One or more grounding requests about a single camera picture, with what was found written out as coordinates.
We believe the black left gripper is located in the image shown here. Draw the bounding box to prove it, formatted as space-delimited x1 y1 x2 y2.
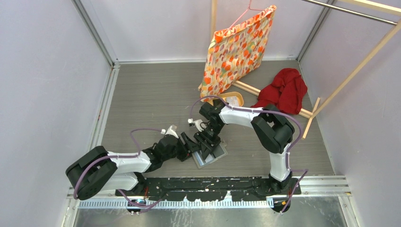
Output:
162 132 201 162

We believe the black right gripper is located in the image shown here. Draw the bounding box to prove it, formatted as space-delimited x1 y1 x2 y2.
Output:
194 122 224 159

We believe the black card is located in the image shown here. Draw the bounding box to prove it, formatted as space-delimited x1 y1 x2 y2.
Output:
212 144 227 158

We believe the taupe leather card holder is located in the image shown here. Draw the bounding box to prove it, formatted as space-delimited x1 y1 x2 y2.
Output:
192 142 228 169

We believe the silver VIP card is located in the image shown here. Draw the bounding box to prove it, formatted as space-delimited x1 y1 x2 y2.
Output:
225 96 243 106

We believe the tan oval tray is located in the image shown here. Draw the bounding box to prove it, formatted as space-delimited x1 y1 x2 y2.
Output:
207 92 244 107

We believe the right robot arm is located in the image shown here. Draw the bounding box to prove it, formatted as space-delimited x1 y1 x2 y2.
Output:
188 102 295 194

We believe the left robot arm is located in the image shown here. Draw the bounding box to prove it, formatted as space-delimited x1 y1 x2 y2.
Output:
65 132 201 201

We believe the red cloth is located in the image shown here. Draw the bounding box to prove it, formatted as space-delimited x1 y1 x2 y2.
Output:
252 68 307 114

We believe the floral fabric bag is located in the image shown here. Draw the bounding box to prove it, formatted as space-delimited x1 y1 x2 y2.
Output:
199 5 277 101

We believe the metal rod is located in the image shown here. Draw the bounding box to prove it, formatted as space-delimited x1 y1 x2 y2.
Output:
303 0 397 26

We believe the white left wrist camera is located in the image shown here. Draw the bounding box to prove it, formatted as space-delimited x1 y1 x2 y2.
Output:
160 125 179 139

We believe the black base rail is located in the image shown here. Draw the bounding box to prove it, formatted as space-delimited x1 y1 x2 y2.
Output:
115 176 301 202

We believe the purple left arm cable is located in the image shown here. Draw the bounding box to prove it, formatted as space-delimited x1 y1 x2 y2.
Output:
72 128 166 214

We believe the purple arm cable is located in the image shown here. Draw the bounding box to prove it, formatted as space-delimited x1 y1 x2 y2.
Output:
189 95 309 214
72 128 166 214

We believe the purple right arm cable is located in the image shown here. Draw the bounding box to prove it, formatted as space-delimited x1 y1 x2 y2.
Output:
189 95 309 214

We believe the wooden rack frame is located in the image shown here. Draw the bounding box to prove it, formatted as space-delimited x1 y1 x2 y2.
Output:
210 0 401 140

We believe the pink wire hanger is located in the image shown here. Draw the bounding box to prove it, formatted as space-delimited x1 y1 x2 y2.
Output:
229 0 265 28

